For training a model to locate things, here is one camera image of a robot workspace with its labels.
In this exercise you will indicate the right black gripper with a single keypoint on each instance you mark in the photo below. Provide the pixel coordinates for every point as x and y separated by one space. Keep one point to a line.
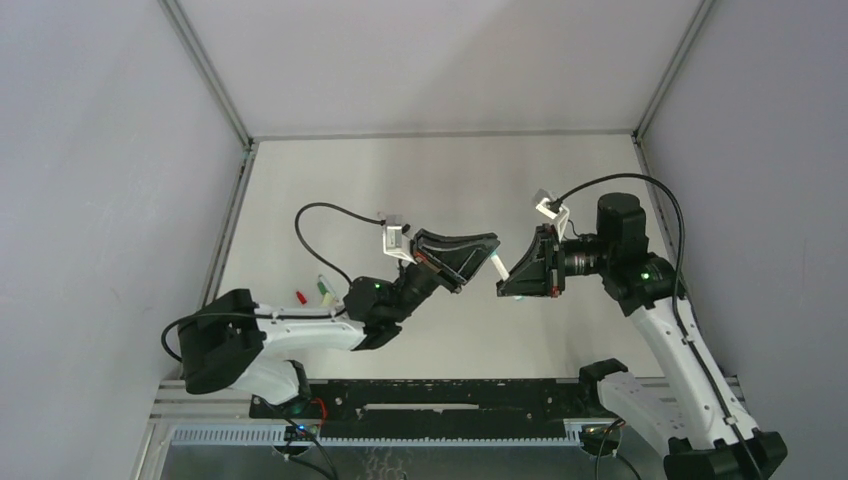
552 261

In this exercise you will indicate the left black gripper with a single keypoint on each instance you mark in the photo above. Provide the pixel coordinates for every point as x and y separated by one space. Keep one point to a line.
432 263

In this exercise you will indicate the white teal marker pen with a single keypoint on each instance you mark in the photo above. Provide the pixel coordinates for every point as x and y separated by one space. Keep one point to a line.
500 266

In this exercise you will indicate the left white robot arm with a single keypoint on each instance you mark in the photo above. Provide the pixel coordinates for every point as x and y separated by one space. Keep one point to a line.
237 343

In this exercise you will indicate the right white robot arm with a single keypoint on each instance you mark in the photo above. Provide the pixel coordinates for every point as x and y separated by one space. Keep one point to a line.
707 433

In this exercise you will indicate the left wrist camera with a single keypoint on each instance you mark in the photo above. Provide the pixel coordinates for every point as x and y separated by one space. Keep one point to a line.
395 242

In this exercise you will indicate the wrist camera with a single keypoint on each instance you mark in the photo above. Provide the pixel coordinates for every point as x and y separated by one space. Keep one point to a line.
546 203
395 242

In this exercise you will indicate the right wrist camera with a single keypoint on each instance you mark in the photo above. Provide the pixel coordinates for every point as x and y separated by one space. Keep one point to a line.
546 203

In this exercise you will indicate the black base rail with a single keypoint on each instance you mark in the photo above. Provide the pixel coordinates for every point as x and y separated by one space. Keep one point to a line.
479 407

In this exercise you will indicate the perforated cable tray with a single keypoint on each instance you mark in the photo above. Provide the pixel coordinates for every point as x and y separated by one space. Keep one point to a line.
278 435

